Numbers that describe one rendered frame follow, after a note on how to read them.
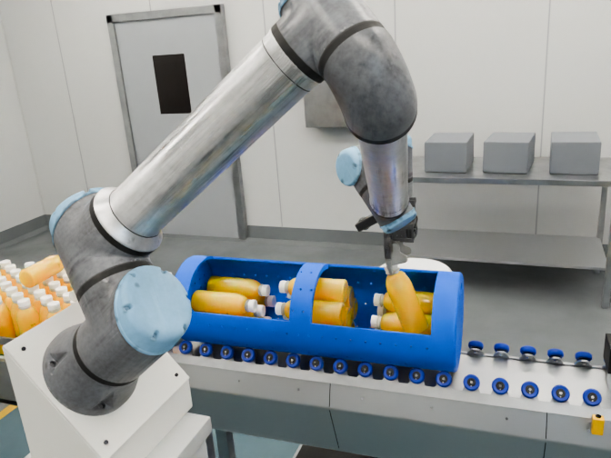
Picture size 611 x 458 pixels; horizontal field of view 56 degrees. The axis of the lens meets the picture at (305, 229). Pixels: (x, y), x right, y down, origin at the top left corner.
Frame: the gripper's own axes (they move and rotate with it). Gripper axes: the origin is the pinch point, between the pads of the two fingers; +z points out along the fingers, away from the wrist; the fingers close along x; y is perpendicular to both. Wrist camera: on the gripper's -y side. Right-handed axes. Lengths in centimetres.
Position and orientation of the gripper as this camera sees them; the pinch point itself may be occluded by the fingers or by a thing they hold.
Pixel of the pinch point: (390, 266)
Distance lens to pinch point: 162.1
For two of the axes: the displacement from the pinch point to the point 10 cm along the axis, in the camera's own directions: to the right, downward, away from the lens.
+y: 9.4, 0.4, -3.3
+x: 3.2, -3.2, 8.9
